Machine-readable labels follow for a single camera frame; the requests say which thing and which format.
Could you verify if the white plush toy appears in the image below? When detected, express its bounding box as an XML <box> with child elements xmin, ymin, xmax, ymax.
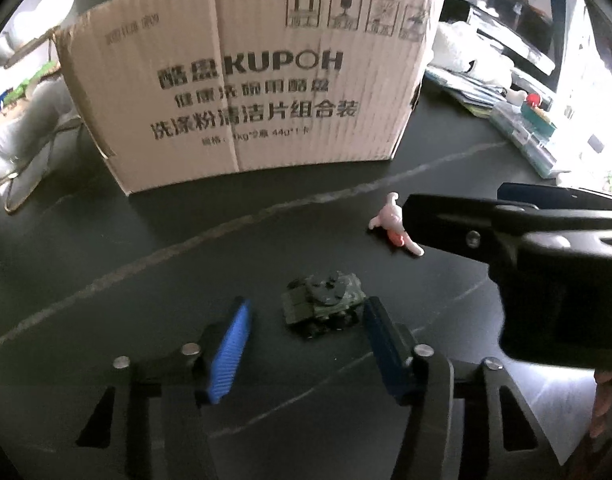
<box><xmin>431</xmin><ymin>25</ymin><xmax>516</xmax><ymax>86</ymax></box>

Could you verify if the person's right hand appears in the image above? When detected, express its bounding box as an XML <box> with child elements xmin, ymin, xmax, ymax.
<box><xmin>590</xmin><ymin>367</ymin><xmax>612</xmax><ymax>438</ymax></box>

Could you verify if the pink rabbit figurine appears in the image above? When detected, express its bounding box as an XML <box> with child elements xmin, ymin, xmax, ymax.
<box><xmin>368</xmin><ymin>191</ymin><xmax>425</xmax><ymax>257</ymax></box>

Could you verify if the green toy tank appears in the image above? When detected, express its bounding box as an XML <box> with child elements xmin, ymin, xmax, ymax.
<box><xmin>281</xmin><ymin>270</ymin><xmax>367</xmax><ymax>341</ymax></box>

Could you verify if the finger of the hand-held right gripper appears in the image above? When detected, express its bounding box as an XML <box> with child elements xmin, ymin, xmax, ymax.
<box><xmin>496</xmin><ymin>182</ymin><xmax>612</xmax><ymax>211</ymax></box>
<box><xmin>402</xmin><ymin>192</ymin><xmax>526</xmax><ymax>266</ymax></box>

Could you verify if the brown cardboard box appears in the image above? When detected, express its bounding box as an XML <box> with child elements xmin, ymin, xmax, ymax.
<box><xmin>53</xmin><ymin>0</ymin><xmax>445</xmax><ymax>197</ymax></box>

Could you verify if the black marble desktop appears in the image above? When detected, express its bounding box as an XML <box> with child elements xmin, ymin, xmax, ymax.
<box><xmin>0</xmin><ymin>75</ymin><xmax>612</xmax><ymax>480</ymax></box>

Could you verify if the black wall shelf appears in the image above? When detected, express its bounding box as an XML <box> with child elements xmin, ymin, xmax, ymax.
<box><xmin>436</xmin><ymin>0</ymin><xmax>561</xmax><ymax>76</ymax></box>

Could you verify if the white shell snack bowl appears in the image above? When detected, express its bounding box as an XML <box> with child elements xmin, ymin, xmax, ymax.
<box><xmin>0</xmin><ymin>60</ymin><xmax>62</xmax><ymax>111</ymax></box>

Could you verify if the white shell two-tier stand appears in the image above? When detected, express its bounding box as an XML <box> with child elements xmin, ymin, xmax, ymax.
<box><xmin>0</xmin><ymin>0</ymin><xmax>84</xmax><ymax>213</ymax></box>

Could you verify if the stack of papers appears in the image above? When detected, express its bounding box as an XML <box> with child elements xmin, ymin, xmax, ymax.
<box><xmin>423</xmin><ymin>67</ymin><xmax>504</xmax><ymax>119</ymax></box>

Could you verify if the clear plastic storage box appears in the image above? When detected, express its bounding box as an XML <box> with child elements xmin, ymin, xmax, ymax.
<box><xmin>488</xmin><ymin>102</ymin><xmax>561</xmax><ymax>179</ymax></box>

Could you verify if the red and green toy boat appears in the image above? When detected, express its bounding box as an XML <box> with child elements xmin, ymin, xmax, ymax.
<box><xmin>518</xmin><ymin>92</ymin><xmax>559</xmax><ymax>137</ymax></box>

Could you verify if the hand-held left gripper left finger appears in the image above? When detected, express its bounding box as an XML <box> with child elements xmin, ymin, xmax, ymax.
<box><xmin>61</xmin><ymin>296</ymin><xmax>254</xmax><ymax>480</ymax></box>

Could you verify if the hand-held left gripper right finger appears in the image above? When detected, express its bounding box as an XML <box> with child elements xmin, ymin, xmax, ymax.
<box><xmin>362</xmin><ymin>296</ymin><xmax>574</xmax><ymax>480</ymax></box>

